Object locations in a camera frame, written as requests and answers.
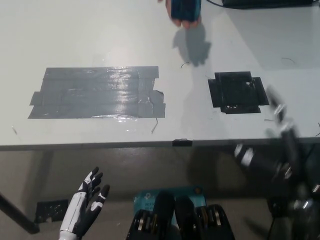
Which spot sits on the blue rubik's cube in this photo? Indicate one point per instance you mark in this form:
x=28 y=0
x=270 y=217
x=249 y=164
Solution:
x=185 y=10

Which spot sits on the black tape square patch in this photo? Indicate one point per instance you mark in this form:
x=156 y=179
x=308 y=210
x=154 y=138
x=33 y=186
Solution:
x=237 y=92

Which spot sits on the small black tape strip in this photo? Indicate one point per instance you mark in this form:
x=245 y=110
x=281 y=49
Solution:
x=182 y=142

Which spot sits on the grey duct tape patch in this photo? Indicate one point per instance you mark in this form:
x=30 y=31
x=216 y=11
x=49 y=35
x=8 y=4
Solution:
x=95 y=92

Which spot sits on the person's bare hand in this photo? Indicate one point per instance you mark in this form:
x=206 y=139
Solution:
x=185 y=24

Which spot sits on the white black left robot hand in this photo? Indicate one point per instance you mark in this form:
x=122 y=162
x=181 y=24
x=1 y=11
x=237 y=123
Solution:
x=82 y=207

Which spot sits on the black slanted table leg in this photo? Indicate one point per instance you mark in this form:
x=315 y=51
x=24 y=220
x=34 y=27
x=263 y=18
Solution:
x=17 y=215

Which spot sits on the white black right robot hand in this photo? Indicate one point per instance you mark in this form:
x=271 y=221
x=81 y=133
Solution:
x=288 y=150

